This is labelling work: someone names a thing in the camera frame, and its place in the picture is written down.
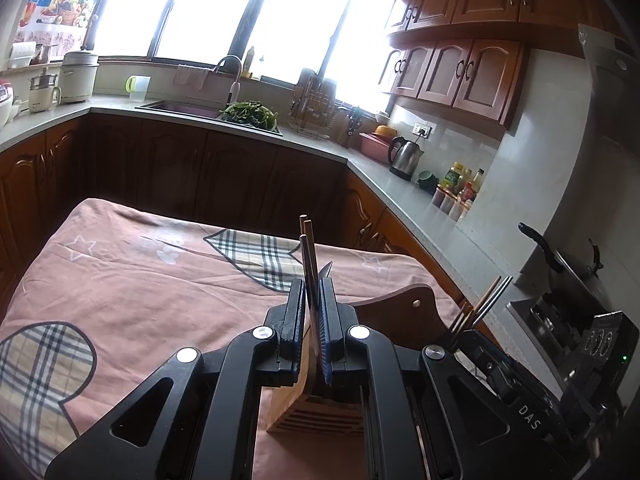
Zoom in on range hood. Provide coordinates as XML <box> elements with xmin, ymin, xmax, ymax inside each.
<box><xmin>577</xmin><ymin>22</ymin><xmax>640</xmax><ymax>261</ymax></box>

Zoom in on pink storage box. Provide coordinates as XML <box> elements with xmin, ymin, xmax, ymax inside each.
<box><xmin>359</xmin><ymin>132</ymin><xmax>394</xmax><ymax>164</ymax></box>

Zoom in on black wok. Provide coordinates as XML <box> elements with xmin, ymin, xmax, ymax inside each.
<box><xmin>517</xmin><ymin>221</ymin><xmax>609</xmax><ymax>311</ymax></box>

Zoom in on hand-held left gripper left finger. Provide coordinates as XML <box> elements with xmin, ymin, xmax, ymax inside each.
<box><xmin>45</xmin><ymin>279</ymin><xmax>307</xmax><ymax>480</ymax></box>

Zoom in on white rice cooker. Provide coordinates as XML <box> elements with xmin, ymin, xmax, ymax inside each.
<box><xmin>59</xmin><ymin>49</ymin><xmax>100</xmax><ymax>106</ymax></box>

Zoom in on measuring cup green handle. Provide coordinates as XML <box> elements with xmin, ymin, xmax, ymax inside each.
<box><xmin>125</xmin><ymin>75</ymin><xmax>152</xmax><ymax>105</ymax></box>

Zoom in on steel electric kettle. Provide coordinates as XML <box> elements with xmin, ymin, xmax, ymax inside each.
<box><xmin>388</xmin><ymin>136</ymin><xmax>426</xmax><ymax>181</ymax></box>

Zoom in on metal fork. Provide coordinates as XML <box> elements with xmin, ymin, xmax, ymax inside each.
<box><xmin>444</xmin><ymin>302</ymin><xmax>474</xmax><ymax>347</ymax></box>

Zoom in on kitchen sink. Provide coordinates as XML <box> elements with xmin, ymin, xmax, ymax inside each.
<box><xmin>135</xmin><ymin>100</ymin><xmax>284</xmax><ymax>137</ymax></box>

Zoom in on wooden wall cabinets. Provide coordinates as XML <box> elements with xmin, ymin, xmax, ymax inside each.
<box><xmin>377</xmin><ymin>0</ymin><xmax>617</xmax><ymax>142</ymax></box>

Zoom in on metal dish rack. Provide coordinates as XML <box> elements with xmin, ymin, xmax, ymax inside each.
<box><xmin>287</xmin><ymin>74</ymin><xmax>337</xmax><ymax>139</ymax></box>

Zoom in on kitchen faucet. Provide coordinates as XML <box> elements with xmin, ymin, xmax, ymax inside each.
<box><xmin>215</xmin><ymin>55</ymin><xmax>244</xmax><ymax>109</ymax></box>

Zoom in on kitchen window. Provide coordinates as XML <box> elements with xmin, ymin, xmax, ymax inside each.
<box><xmin>92</xmin><ymin>0</ymin><xmax>407</xmax><ymax>117</ymax></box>

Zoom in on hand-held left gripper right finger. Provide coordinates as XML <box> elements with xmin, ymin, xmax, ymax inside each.
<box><xmin>316</xmin><ymin>277</ymin><xmax>568</xmax><ymax>480</ymax></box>

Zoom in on wooden utensil holder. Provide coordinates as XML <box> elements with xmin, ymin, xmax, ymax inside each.
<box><xmin>265</xmin><ymin>283</ymin><xmax>453</xmax><ymax>436</ymax></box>

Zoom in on white and red cooker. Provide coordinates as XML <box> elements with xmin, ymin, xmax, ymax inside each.
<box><xmin>0</xmin><ymin>80</ymin><xmax>14</xmax><ymax>129</ymax></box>

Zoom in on green vegetables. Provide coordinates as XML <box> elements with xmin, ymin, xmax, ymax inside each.
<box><xmin>220</xmin><ymin>101</ymin><xmax>279</xmax><ymax>131</ymax></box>

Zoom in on yellow-capped green bottle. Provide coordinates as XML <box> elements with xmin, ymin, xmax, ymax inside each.
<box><xmin>444</xmin><ymin>161</ymin><xmax>465</xmax><ymax>192</ymax></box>

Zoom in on pink plaid-patch tablecloth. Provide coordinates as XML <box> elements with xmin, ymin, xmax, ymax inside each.
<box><xmin>0</xmin><ymin>197</ymin><xmax>436</xmax><ymax>480</ymax></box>

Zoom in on pink towel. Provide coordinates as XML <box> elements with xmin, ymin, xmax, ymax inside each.
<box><xmin>174</xmin><ymin>65</ymin><xmax>211</xmax><ymax>91</ymax></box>

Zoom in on clear plastic container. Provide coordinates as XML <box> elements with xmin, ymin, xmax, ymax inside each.
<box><xmin>9</xmin><ymin>42</ymin><xmax>39</xmax><ymax>69</ymax></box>

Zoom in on small cream electric pot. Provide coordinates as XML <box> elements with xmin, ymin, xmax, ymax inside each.
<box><xmin>28</xmin><ymin>71</ymin><xmax>62</xmax><ymax>113</ymax></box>

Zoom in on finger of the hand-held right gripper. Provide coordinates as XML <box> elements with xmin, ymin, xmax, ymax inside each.
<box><xmin>459</xmin><ymin>331</ymin><xmax>572</xmax><ymax>450</ymax></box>

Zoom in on gas stove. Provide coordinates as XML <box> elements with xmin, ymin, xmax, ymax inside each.
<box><xmin>506</xmin><ymin>295</ymin><xmax>597</xmax><ymax>382</ymax></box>

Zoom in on spice jar set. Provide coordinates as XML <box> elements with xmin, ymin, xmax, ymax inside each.
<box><xmin>431</xmin><ymin>185</ymin><xmax>464</xmax><ymax>221</ymax></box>

